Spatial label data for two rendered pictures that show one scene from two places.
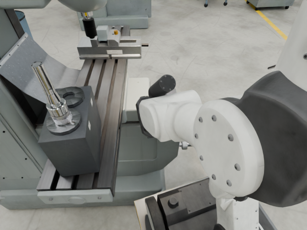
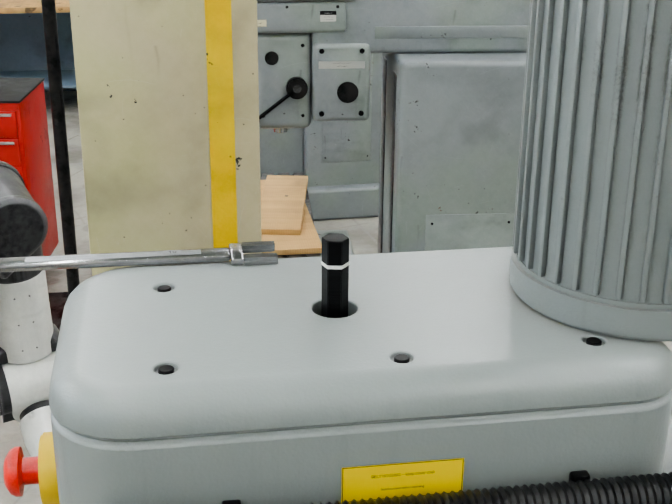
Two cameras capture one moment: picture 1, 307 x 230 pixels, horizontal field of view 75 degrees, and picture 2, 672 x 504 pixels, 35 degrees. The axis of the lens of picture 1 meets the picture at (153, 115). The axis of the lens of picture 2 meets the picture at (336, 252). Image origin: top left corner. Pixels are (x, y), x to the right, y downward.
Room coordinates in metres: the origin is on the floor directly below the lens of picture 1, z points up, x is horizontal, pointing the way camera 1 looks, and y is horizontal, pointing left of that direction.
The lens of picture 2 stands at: (1.62, 0.17, 2.25)
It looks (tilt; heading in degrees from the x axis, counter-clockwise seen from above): 22 degrees down; 173
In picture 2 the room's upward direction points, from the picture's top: straight up
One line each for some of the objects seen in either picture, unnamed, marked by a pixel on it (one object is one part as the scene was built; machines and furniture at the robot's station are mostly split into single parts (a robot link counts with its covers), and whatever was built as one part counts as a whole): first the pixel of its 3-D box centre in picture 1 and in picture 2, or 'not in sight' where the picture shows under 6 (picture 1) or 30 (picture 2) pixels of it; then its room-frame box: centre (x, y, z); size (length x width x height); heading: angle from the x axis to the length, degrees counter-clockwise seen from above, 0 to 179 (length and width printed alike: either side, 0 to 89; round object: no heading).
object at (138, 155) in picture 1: (118, 136); not in sight; (0.85, 0.24, 0.49); 0.80 x 0.30 x 0.60; 92
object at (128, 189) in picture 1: (90, 165); not in sight; (0.84, 0.52, 0.10); 1.20 x 0.60 x 0.20; 92
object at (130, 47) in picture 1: (110, 43); not in sight; (1.08, 0.24, 1.04); 0.35 x 0.15 x 0.11; 91
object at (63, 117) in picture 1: (60, 112); not in sight; (0.37, 0.24, 1.21); 0.05 x 0.05 x 0.05
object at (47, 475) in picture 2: not in sight; (55, 468); (0.85, 0.04, 1.76); 0.06 x 0.02 x 0.06; 2
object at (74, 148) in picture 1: (76, 128); not in sight; (0.42, 0.25, 1.09); 0.22 x 0.12 x 0.20; 8
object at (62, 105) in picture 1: (56, 104); not in sight; (0.37, 0.24, 1.24); 0.05 x 0.05 x 0.01
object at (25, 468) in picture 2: not in sight; (25, 470); (0.85, 0.01, 1.76); 0.04 x 0.03 x 0.04; 2
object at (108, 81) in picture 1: (103, 80); not in sight; (0.86, 0.26, 0.95); 1.24 x 0.23 x 0.08; 2
